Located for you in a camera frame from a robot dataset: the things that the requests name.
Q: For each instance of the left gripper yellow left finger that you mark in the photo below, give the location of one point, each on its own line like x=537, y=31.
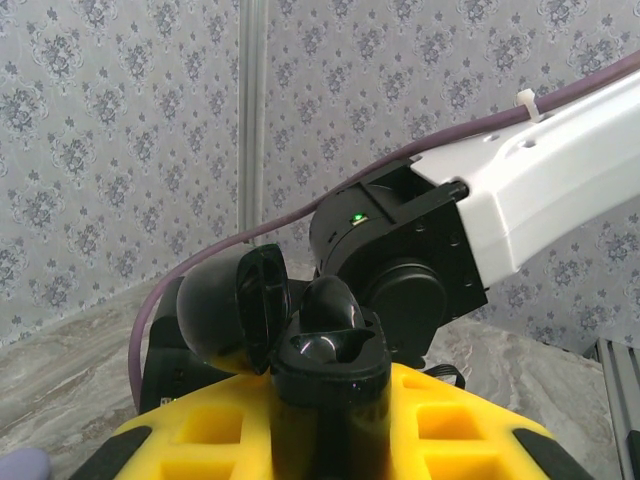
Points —
x=210, y=425

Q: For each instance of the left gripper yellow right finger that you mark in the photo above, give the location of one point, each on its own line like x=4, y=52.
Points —
x=450, y=425

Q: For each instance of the small black earbud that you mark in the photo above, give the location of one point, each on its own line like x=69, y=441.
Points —
x=327, y=300

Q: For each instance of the black round earbud charging case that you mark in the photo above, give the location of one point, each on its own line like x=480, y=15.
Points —
x=330, y=380

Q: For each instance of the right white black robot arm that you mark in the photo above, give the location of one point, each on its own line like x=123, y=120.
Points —
x=550, y=175

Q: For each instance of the white zip tie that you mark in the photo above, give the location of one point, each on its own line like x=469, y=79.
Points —
x=530, y=105

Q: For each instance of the aluminium table side rail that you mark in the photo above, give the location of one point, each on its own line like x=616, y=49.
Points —
x=622, y=425

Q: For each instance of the aluminium corner post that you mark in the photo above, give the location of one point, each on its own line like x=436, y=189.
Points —
x=254, y=125

